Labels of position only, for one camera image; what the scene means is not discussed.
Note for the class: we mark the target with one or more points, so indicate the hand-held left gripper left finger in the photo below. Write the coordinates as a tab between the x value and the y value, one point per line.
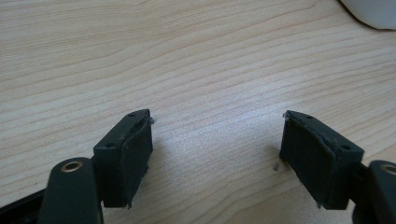
124	161

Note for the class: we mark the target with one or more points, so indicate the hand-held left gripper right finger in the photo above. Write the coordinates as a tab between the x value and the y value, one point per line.
317	158

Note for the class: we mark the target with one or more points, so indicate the grey plastic storage box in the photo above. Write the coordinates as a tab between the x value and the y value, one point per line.
373	11

